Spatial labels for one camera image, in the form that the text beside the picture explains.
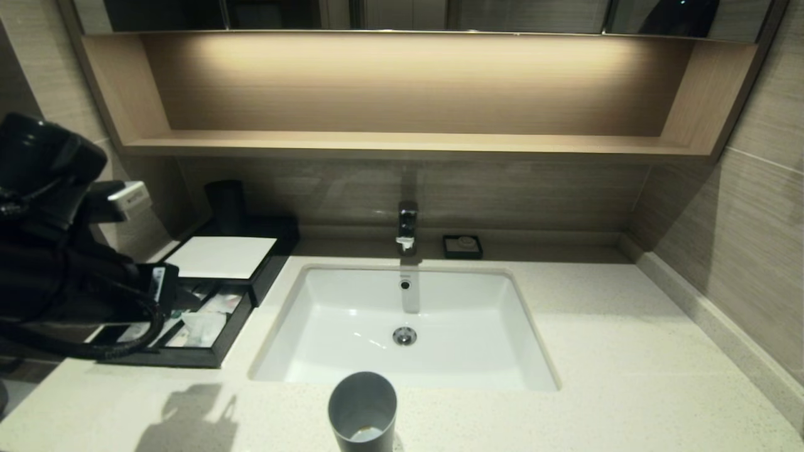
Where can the mirror cabinet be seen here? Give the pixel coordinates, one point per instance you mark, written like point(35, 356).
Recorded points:
point(534, 14)

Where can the white folded sachet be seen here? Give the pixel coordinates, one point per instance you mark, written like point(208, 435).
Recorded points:
point(204, 328)

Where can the grey plastic cup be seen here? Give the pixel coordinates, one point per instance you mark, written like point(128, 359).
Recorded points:
point(345, 420)

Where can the black and orange left arm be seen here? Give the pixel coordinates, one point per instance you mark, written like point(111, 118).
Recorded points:
point(44, 188)

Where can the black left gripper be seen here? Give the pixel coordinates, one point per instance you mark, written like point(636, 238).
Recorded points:
point(147, 285)

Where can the small round soap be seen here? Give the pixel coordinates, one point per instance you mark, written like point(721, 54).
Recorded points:
point(465, 242)

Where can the chrome faucet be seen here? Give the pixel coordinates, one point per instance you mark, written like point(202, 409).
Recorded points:
point(407, 225)

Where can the black soap dish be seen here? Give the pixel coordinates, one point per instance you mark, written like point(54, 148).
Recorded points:
point(449, 253)

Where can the light wooden wall shelf niche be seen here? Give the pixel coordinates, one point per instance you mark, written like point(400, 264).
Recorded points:
point(408, 143)

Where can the black cup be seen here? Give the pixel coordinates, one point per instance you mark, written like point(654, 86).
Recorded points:
point(226, 204)

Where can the black drawer with toiletries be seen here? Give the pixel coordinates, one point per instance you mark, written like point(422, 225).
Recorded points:
point(213, 358)

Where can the small white flat sachet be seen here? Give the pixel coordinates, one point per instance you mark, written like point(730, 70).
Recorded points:
point(224, 303)

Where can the white sink basin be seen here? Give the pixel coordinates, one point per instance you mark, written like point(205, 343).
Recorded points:
point(352, 314)

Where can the chrome sink drain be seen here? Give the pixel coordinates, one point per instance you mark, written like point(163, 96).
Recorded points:
point(405, 336)

